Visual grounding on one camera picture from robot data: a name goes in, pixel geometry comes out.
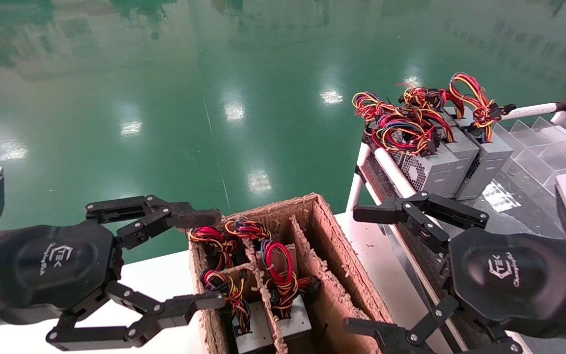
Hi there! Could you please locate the white long rail pipe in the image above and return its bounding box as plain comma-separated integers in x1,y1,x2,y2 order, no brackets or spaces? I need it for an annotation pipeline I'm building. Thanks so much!
374,147,419,197

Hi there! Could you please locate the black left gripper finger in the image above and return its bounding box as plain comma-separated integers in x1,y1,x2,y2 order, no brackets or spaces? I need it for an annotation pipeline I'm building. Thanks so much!
85,195,223,250
46,280,227,351

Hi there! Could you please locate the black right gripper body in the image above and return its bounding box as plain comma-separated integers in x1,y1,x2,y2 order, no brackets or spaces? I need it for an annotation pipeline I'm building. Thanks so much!
449,230,566,341

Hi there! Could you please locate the white leg pipe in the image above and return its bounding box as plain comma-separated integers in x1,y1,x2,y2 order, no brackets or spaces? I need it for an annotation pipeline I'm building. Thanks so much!
345,143,372,212

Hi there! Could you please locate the brown divided cardboard box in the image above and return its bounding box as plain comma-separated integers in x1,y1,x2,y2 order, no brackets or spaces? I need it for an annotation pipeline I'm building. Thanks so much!
188,193,396,354

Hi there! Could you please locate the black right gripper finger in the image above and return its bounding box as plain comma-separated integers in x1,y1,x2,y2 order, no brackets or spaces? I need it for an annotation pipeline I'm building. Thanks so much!
353,191,490,254
343,294,524,354

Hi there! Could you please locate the clear acrylic divided tray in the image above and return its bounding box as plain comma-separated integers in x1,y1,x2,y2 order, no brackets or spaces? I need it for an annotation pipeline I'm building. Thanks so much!
494,116,566,197

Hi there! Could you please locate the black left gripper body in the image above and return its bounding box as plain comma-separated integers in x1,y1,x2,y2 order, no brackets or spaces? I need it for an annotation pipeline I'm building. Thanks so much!
0,220,124,326

